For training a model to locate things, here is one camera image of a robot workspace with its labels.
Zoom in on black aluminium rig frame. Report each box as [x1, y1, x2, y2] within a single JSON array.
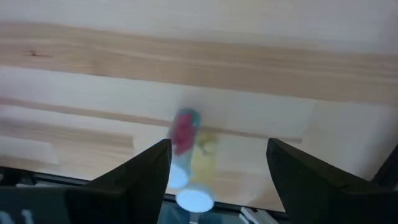
[[0, 166, 289, 218]]

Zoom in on tube with yellow tablets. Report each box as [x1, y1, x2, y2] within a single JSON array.
[[175, 132, 220, 214]]

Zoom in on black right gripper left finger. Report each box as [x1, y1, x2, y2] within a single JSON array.
[[88, 139, 173, 224]]

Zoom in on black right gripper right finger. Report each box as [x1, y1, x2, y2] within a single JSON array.
[[266, 138, 398, 224]]

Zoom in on teal pill bottle red pills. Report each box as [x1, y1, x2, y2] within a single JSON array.
[[167, 108, 201, 190]]

